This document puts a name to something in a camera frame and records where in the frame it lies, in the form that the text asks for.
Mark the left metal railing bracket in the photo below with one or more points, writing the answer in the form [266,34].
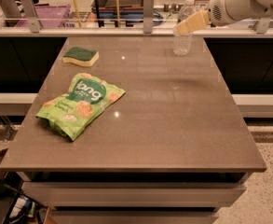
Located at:
[31,16]

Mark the purple plastic crate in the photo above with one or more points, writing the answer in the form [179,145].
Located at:
[52,16]

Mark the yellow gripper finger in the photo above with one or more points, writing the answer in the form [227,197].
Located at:
[197,21]

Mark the metal railing bracket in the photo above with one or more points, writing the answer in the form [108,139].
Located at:
[31,16]
[148,10]
[262,25]

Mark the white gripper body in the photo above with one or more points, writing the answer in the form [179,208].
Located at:
[222,10]

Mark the green and yellow sponge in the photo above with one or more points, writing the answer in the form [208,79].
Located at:
[80,56]

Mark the clear plastic water bottle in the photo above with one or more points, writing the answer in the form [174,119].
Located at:
[182,43]

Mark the middle metal railing bracket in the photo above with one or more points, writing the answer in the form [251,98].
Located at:
[148,10]

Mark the green rice chip bag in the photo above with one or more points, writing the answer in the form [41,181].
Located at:
[88,96]

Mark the upper white drawer front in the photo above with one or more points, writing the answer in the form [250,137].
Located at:
[116,194]

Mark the right metal railing bracket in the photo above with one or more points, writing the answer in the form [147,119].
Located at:
[262,25]

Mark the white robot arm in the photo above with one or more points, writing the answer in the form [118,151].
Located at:
[261,9]

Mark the lower white drawer front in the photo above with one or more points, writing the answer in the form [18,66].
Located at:
[133,217]

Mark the white drawer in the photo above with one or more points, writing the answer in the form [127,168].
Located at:
[133,217]
[116,194]

